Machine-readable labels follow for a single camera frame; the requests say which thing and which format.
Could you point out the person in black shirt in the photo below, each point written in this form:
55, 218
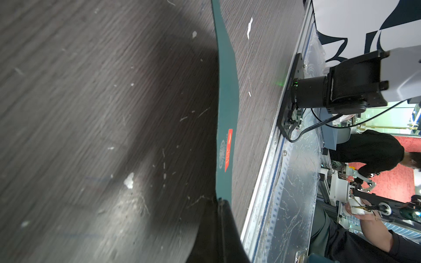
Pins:
378, 152

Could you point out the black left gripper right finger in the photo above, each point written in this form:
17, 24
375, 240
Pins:
230, 248

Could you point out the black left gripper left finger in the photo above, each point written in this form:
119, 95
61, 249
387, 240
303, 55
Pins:
206, 245

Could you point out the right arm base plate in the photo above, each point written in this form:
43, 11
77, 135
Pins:
289, 113

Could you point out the dark green envelope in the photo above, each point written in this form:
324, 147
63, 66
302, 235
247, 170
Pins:
228, 106

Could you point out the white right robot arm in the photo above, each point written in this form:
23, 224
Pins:
370, 80

